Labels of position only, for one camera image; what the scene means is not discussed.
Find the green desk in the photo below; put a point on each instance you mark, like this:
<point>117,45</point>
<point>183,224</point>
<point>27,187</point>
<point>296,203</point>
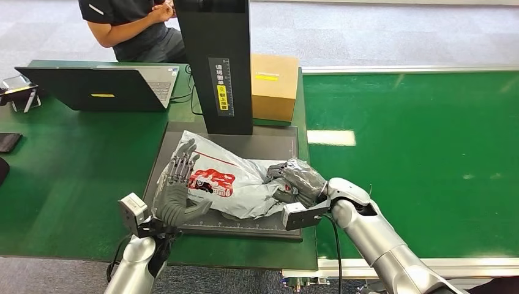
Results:
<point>73,182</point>

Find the flat black phone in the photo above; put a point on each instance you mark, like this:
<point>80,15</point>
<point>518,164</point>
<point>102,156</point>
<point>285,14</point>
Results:
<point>8,142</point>

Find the black inbound scanning machine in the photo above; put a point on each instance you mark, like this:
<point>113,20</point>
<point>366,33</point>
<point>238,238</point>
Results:
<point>219,61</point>

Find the black robot body edge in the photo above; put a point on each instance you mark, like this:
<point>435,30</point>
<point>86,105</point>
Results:
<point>498,286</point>

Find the round black object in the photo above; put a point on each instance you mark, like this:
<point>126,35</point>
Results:
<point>3,170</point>

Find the person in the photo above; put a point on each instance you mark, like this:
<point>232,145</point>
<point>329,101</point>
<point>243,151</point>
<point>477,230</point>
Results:
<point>129,28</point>

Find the grey plastic mailer package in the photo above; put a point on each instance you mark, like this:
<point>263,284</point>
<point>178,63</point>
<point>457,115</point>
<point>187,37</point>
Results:
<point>231,178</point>

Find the brown cardboard delivery box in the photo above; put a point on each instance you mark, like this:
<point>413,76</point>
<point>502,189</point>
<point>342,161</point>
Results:
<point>273,89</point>

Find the person's right forearm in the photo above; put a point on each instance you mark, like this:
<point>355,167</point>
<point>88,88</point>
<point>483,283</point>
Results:
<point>117,32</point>

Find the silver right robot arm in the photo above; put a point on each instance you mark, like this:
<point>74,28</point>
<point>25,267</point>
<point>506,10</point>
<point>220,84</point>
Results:
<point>377,239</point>

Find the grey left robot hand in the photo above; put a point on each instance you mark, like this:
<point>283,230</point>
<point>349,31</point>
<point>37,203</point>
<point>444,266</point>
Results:
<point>174,203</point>

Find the phone on stand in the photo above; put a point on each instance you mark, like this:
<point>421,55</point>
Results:
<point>20,95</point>

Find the person's left hand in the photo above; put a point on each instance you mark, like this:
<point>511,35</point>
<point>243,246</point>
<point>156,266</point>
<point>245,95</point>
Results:
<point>171,5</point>

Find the person's right hand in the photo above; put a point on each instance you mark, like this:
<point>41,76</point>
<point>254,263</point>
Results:
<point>160,14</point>

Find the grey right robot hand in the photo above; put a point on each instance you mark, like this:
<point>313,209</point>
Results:
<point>302,180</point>

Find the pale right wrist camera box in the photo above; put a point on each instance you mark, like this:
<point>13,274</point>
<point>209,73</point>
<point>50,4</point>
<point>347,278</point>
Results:
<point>302,215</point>

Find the black laptop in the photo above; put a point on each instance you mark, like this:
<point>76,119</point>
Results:
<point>101,91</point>

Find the green conveyor belt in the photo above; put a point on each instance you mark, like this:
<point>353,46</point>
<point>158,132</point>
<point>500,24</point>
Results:
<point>425,162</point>

